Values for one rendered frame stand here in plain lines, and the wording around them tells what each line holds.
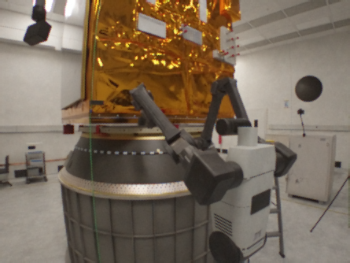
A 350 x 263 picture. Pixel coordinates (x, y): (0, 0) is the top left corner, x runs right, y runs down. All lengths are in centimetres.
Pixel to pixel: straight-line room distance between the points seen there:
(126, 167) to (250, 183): 123
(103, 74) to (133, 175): 86
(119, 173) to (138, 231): 54
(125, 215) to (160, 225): 32
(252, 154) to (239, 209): 19
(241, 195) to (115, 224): 134
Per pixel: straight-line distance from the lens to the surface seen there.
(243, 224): 72
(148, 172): 165
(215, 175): 50
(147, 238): 182
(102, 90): 151
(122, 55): 164
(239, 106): 103
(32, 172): 661
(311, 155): 474
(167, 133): 70
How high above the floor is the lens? 176
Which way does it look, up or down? 3 degrees down
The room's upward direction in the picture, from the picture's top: straight up
